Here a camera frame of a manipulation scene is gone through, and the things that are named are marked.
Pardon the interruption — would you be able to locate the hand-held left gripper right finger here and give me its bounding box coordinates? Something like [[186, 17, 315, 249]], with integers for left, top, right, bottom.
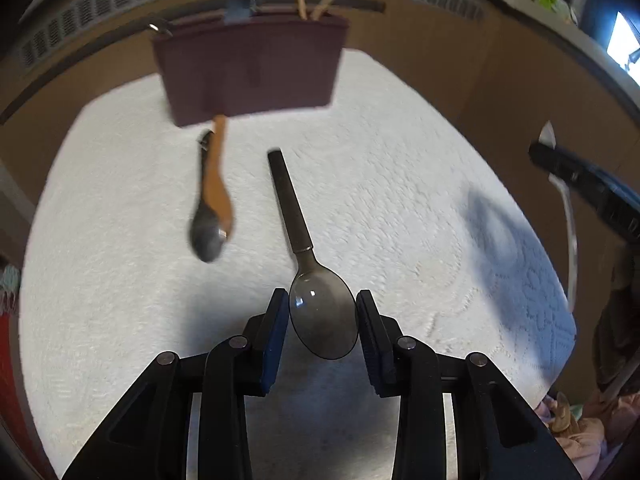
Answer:
[[354, 289, 583, 480]]

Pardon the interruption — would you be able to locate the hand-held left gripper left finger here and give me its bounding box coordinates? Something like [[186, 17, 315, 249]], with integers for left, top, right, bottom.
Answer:
[[62, 287, 292, 480]]

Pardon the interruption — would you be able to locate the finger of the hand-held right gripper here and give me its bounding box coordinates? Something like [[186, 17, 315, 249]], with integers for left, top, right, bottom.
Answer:
[[529, 141, 640, 242]]

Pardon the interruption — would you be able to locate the white plastic utensil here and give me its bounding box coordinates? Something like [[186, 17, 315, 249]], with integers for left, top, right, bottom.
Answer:
[[537, 121, 582, 312]]

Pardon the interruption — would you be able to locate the black handled metal spoon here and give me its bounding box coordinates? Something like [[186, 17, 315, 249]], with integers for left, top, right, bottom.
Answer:
[[267, 149, 360, 361]]

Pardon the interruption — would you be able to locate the purple utensil holder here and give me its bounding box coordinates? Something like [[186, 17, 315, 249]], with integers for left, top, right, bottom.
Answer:
[[151, 12, 350, 128]]

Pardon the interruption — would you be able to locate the dark metal spoon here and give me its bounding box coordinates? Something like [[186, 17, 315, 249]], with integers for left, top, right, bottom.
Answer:
[[188, 130, 229, 264]]

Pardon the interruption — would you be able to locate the white textured mat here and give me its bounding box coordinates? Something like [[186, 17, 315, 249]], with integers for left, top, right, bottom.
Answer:
[[20, 47, 579, 480]]

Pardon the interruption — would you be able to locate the bright window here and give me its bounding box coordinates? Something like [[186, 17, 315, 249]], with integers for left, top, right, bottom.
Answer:
[[606, 10, 640, 70]]

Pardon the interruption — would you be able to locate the white kitchen counter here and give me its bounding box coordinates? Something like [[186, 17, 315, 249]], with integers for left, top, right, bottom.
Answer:
[[440, 0, 640, 88]]

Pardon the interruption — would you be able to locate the wooden spoon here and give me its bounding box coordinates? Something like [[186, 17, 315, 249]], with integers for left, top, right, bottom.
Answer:
[[207, 115, 237, 239]]

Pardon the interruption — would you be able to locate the wooden kitchen cabinet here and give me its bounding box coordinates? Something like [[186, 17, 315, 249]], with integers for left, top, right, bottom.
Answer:
[[0, 0, 640, 311]]

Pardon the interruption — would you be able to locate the pink cloth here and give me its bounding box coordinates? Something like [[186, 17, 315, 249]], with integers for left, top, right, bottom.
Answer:
[[532, 390, 632, 480]]

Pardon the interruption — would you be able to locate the red printed bag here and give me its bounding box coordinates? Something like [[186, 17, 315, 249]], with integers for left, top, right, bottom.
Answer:
[[0, 307, 56, 480]]

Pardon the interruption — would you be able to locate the blue grey utensil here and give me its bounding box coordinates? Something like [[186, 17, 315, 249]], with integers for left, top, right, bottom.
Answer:
[[222, 0, 261, 24]]

